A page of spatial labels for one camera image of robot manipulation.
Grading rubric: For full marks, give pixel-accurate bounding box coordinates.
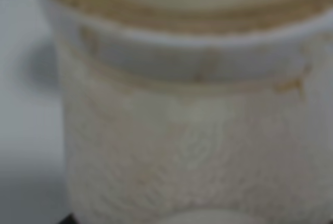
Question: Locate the pink label drink bottle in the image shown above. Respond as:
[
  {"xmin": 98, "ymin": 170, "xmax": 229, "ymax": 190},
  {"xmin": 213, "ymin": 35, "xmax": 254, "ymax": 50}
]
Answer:
[{"xmin": 40, "ymin": 0, "xmax": 332, "ymax": 223}]

